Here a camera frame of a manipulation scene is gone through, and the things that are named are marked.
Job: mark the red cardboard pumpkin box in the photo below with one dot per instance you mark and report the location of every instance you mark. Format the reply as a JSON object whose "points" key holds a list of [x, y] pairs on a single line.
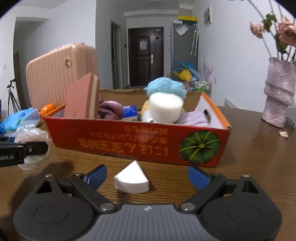
{"points": [[154, 142]]}

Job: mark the purple satin scrunchie cloth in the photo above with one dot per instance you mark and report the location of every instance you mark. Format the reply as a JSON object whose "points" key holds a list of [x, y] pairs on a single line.
{"points": [[110, 110]]}

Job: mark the dried pink roses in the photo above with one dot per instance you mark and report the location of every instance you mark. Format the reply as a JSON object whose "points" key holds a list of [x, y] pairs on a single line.
{"points": [[282, 30]]}

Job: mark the blue wet wipes pack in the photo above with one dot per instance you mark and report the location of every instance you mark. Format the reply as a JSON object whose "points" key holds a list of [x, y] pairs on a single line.
{"points": [[26, 118]]}

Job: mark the dark entrance door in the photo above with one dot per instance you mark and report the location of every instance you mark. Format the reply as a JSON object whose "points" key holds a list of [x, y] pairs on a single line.
{"points": [[146, 55]]}

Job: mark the fallen flower petal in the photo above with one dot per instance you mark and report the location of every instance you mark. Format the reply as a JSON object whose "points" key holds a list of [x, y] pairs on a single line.
{"points": [[283, 134]]}

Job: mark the pink layered sponge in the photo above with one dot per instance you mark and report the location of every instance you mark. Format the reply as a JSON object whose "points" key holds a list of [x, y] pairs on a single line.
{"points": [[82, 99]]}

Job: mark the black camera tripod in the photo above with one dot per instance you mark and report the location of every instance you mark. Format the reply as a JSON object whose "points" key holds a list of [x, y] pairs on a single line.
{"points": [[11, 98]]}

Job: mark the pink ribbed suitcase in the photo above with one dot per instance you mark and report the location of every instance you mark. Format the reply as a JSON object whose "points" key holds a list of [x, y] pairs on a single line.
{"points": [[48, 76]]}

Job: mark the purple feather decoration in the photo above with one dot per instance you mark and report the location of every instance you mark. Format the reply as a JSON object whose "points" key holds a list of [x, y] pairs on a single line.
{"points": [[207, 71]]}

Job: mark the purple textured vase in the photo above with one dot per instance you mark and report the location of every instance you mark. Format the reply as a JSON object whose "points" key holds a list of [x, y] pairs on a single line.
{"points": [[279, 90]]}

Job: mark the yellow box on refrigerator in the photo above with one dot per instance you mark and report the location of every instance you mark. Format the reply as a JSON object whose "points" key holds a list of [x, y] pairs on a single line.
{"points": [[187, 18]]}

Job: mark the white cylinder sponge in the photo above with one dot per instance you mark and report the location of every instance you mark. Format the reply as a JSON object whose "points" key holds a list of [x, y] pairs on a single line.
{"points": [[165, 107]]}

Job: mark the white and yellow plush toy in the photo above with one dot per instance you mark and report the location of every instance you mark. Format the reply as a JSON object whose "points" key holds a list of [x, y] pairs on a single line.
{"points": [[147, 110]]}

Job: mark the blue plush toy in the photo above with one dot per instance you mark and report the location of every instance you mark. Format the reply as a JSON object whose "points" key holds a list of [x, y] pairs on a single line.
{"points": [[166, 85]]}

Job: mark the orange fruit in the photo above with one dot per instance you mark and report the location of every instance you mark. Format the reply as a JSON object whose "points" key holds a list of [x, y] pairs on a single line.
{"points": [[47, 109]]}

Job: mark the wire storage cart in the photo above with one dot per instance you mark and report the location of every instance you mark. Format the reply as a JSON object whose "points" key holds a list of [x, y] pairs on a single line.
{"points": [[200, 85]]}

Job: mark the blue and yellow toy pile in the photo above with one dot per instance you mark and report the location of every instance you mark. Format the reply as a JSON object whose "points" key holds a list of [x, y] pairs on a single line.
{"points": [[186, 71]]}

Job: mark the lavender fluffy cloth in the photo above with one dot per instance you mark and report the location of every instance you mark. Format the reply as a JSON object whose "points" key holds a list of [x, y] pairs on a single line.
{"points": [[193, 118]]}

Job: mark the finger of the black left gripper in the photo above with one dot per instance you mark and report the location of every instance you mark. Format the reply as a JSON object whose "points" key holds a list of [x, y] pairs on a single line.
{"points": [[12, 154]]}

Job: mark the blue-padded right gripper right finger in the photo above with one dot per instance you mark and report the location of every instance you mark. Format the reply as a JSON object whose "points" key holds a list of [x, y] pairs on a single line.
{"points": [[205, 181]]}

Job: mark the white wedge sponge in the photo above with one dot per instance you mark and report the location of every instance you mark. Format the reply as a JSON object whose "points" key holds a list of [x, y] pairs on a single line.
{"points": [[131, 179]]}

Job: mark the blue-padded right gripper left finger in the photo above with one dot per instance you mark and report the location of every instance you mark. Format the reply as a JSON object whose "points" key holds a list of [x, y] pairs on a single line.
{"points": [[89, 181]]}

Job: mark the clear plastic bubble bag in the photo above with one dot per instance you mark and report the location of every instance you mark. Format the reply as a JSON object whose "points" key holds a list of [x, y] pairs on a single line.
{"points": [[33, 135]]}

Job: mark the grey refrigerator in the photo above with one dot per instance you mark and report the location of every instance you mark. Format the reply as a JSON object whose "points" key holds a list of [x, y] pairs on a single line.
{"points": [[183, 46]]}

